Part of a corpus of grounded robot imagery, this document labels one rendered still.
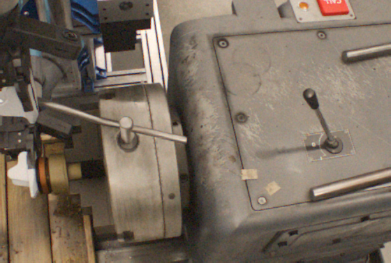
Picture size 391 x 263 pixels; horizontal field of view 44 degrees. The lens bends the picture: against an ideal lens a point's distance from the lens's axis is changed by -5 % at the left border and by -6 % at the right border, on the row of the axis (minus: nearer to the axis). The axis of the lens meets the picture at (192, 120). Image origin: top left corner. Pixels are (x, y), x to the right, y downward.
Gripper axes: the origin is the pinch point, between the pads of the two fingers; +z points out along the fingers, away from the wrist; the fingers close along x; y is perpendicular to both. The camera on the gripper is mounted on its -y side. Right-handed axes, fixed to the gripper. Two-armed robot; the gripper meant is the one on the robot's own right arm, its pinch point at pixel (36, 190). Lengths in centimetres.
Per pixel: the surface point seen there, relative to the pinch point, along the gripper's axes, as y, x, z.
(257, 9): -48, 17, -27
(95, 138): -13.3, 6.9, -6.8
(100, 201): -13.0, 2.7, 4.5
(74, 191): -8.0, 2.4, 1.8
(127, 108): -20.0, 14.7, -8.3
